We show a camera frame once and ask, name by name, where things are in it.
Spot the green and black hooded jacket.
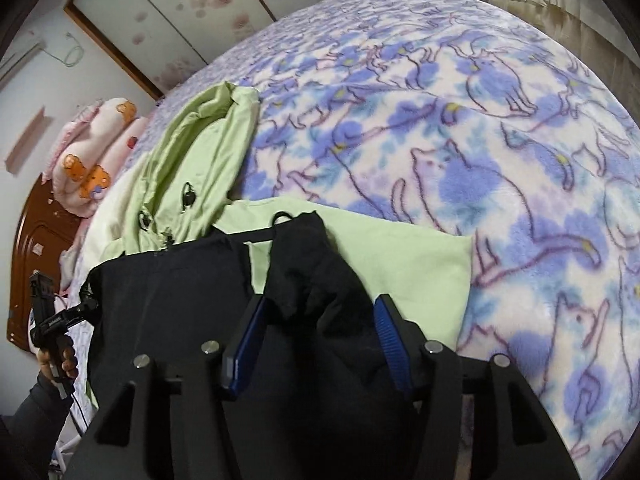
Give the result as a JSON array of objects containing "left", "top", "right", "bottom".
[{"left": 80, "top": 82, "right": 473, "bottom": 480}]

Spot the person's left hand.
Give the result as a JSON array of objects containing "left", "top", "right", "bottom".
[{"left": 37, "top": 340, "right": 80, "bottom": 385}]

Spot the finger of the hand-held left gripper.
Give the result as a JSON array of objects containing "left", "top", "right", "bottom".
[{"left": 70, "top": 297, "right": 101, "bottom": 322}]

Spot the pink wall shelf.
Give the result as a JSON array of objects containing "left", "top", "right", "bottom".
[{"left": 5, "top": 109, "right": 52, "bottom": 172}]

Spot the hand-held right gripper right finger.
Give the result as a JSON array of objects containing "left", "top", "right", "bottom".
[{"left": 374, "top": 294, "right": 583, "bottom": 480}]

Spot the white wall cord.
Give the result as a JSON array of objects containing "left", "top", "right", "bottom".
[{"left": 47, "top": 32, "right": 84, "bottom": 68}]

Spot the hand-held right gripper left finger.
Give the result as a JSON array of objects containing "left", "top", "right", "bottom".
[{"left": 65, "top": 296, "right": 268, "bottom": 480}]

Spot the person's left forearm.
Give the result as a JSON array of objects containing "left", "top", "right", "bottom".
[{"left": 7, "top": 372, "right": 72, "bottom": 480}]

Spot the purple cat print blanket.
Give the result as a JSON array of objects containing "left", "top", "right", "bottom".
[{"left": 60, "top": 0, "right": 640, "bottom": 476}]

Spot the rolled pink bear quilt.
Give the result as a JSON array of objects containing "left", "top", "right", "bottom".
[{"left": 44, "top": 97, "right": 151, "bottom": 218}]

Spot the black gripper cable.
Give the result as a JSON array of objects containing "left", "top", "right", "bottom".
[{"left": 64, "top": 394, "right": 92, "bottom": 435}]

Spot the floral sliding door wardrobe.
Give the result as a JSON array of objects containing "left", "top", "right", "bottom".
[{"left": 64, "top": 0, "right": 371, "bottom": 102}]

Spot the white air conditioner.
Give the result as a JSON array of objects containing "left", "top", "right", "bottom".
[{"left": 0, "top": 42, "right": 45, "bottom": 87}]

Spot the pink bed sheet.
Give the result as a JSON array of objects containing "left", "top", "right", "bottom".
[{"left": 56, "top": 247, "right": 88, "bottom": 297}]

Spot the wooden headboard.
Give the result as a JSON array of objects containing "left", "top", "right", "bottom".
[{"left": 7, "top": 175, "right": 87, "bottom": 352}]

